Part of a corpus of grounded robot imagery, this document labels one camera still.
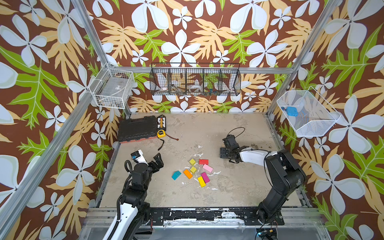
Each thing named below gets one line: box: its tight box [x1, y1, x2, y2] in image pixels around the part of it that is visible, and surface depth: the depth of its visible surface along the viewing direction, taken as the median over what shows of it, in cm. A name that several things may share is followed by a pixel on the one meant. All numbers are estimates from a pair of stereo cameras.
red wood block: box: [199, 159, 209, 165], surface depth 95 cm
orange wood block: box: [183, 169, 193, 179], surface depth 90 cm
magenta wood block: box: [201, 172, 210, 184], surface depth 89 cm
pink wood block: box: [202, 164, 214, 173], surface depth 93 cm
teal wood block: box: [171, 170, 182, 181], surface depth 90 cm
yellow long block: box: [197, 176, 207, 188], surface depth 87 cm
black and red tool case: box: [118, 115, 158, 143], surface depth 109 cm
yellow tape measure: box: [157, 129, 167, 138], surface depth 107 cm
